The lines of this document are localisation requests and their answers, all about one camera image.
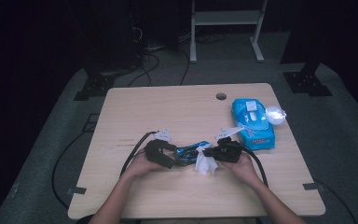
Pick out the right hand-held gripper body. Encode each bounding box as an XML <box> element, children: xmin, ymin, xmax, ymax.
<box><xmin>213</xmin><ymin>126</ymin><xmax>245</xmax><ymax>164</ymax></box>

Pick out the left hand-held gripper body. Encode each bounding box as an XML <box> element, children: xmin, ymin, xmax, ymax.
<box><xmin>144</xmin><ymin>129</ymin><xmax>179</xmax><ymax>166</ymax></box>

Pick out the white wet wipe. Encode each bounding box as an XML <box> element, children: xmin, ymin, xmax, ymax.
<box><xmin>194</xmin><ymin>145</ymin><xmax>219</xmax><ymax>176</ymax></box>

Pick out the blue toy car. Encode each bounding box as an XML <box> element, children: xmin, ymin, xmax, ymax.
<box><xmin>173</xmin><ymin>140</ymin><xmax>211</xmax><ymax>168</ymax></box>

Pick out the blue wet wipes pack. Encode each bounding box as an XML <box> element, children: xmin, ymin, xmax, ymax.
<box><xmin>231</xmin><ymin>98</ymin><xmax>276</xmax><ymax>151</ymax></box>

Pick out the person's left hand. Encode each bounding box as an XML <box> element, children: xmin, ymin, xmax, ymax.
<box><xmin>123</xmin><ymin>148</ymin><xmax>166</xmax><ymax>182</ymax></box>

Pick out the person's right hand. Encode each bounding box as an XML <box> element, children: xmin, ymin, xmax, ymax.
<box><xmin>221</xmin><ymin>151</ymin><xmax>261</xmax><ymax>185</ymax></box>

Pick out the round translucent plastic lid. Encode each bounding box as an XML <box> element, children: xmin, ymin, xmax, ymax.
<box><xmin>265</xmin><ymin>105</ymin><xmax>288</xmax><ymax>126</ymax></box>

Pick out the black stand base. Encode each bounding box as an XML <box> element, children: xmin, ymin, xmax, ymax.
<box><xmin>73</xmin><ymin>73</ymin><xmax>117</xmax><ymax>102</ymax></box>
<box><xmin>282</xmin><ymin>61</ymin><xmax>334</xmax><ymax>98</ymax></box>

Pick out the grey tape strip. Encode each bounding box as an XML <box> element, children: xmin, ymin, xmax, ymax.
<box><xmin>302</xmin><ymin>182</ymin><xmax>326</xmax><ymax>191</ymax></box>
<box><xmin>66</xmin><ymin>186</ymin><xmax>88</xmax><ymax>196</ymax></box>

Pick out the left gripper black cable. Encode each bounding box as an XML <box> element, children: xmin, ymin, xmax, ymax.
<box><xmin>119</xmin><ymin>130</ymin><xmax>160</xmax><ymax>177</ymax></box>

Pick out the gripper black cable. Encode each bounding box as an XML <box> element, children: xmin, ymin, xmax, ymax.
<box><xmin>237</xmin><ymin>142</ymin><xmax>269</xmax><ymax>189</ymax></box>
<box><xmin>119</xmin><ymin>130</ymin><xmax>160</xmax><ymax>177</ymax></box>

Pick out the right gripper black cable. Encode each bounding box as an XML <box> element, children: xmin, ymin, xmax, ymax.
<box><xmin>237</xmin><ymin>142</ymin><xmax>269</xmax><ymax>189</ymax></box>

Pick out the black floor cable bundle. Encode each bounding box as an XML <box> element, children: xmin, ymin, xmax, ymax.
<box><xmin>127</xmin><ymin>50</ymin><xmax>190</xmax><ymax>88</ymax></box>

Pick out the white metal stand frame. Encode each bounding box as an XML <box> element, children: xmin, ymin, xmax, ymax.
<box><xmin>189</xmin><ymin>0</ymin><xmax>269</xmax><ymax>64</ymax></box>

